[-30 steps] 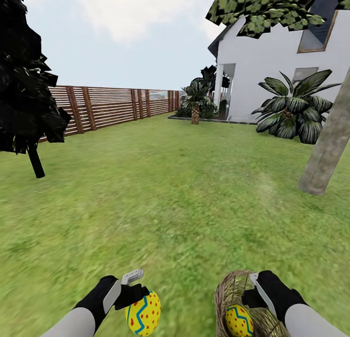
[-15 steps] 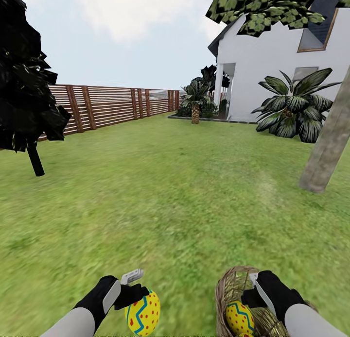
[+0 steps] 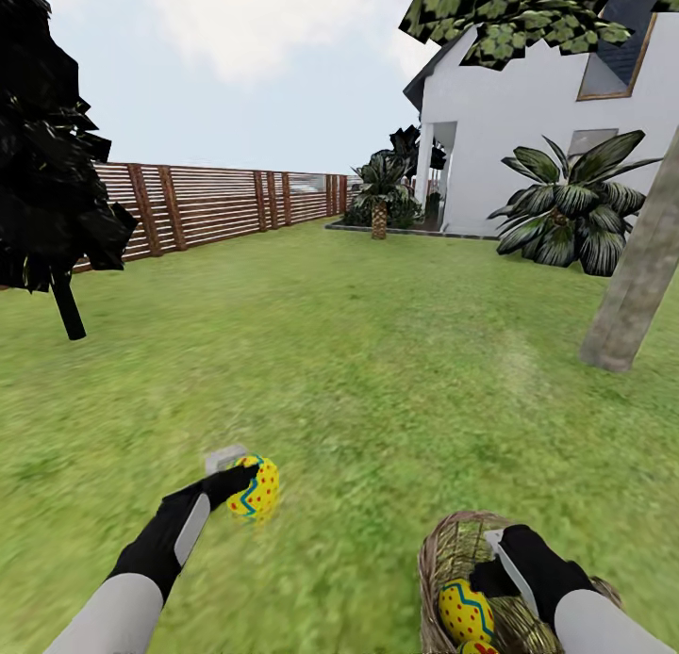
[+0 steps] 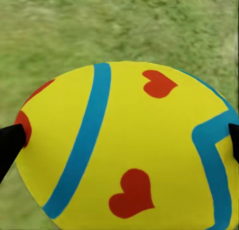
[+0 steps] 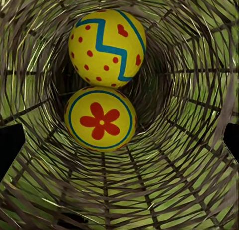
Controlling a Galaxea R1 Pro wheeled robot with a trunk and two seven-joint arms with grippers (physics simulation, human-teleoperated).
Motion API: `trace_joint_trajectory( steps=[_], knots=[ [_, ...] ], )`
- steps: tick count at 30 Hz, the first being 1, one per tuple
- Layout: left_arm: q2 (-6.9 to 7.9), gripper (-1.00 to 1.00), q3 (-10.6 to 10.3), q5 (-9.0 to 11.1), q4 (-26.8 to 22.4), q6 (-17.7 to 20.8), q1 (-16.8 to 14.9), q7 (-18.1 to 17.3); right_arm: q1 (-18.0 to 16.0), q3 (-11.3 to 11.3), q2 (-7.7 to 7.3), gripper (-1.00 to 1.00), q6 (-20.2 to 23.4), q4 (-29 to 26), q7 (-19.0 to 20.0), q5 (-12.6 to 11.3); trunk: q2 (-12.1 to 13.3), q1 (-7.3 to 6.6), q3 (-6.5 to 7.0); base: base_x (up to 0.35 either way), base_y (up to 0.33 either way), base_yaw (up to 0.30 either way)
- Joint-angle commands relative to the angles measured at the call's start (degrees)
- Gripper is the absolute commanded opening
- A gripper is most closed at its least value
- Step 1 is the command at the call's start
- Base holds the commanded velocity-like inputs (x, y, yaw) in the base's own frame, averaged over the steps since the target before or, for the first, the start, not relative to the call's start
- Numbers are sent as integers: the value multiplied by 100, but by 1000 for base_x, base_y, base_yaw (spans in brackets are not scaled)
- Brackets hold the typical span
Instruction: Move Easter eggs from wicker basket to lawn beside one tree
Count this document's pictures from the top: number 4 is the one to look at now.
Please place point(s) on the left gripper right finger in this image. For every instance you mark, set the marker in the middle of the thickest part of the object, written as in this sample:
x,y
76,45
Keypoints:
x,y
234,132

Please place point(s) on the easter egg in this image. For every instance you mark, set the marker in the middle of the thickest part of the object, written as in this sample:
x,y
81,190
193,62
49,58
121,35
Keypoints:
x,y
130,146

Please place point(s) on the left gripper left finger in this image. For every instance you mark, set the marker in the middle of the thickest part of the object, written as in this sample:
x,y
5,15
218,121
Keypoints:
x,y
12,139

